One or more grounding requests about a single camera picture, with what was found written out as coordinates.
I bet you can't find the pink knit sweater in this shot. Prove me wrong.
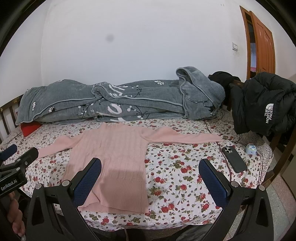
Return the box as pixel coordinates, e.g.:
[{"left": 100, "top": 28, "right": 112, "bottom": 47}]
[{"left": 39, "top": 123, "right": 221, "bottom": 214}]

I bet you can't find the person's left hand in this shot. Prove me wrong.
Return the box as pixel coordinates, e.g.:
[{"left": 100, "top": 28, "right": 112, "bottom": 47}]
[{"left": 7, "top": 192, "right": 26, "bottom": 237}]

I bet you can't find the red pillow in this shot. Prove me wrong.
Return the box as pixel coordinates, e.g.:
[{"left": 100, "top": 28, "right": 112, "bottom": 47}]
[{"left": 21, "top": 121, "right": 42, "bottom": 137}]

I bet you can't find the wooden bed headboard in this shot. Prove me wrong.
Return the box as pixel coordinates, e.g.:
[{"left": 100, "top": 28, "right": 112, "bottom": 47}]
[{"left": 1, "top": 95, "right": 22, "bottom": 143}]

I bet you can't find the black smartphone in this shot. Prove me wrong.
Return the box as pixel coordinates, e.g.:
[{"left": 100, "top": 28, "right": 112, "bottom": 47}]
[{"left": 222, "top": 146, "right": 247, "bottom": 173}]

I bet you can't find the small light blue gadget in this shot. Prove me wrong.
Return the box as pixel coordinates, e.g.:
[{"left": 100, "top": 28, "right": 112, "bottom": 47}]
[{"left": 245, "top": 143, "right": 257, "bottom": 155}]

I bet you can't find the floral bed sheet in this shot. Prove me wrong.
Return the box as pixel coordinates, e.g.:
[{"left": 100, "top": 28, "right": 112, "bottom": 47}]
[{"left": 0, "top": 110, "right": 274, "bottom": 232}]

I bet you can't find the black puffer jacket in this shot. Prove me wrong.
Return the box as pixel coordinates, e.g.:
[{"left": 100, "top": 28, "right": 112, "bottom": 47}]
[{"left": 230, "top": 71, "right": 296, "bottom": 140}]

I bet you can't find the grey patterned quilt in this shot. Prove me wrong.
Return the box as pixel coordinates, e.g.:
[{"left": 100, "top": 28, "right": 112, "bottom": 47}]
[{"left": 16, "top": 67, "right": 225, "bottom": 125}]

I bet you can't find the black garment on chair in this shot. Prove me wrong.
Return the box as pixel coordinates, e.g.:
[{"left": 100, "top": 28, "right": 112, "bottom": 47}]
[{"left": 208, "top": 71, "right": 241, "bottom": 111}]

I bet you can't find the brown wooden door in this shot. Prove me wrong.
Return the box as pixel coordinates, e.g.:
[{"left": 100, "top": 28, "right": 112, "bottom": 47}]
[{"left": 240, "top": 6, "right": 275, "bottom": 79}]

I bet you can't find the thin black cable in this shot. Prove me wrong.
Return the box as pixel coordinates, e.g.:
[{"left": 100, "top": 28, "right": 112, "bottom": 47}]
[{"left": 203, "top": 108, "right": 250, "bottom": 176}]

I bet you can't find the white wall switch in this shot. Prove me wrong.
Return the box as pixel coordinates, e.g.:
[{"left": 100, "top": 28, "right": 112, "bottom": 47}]
[{"left": 232, "top": 43, "right": 238, "bottom": 51}]

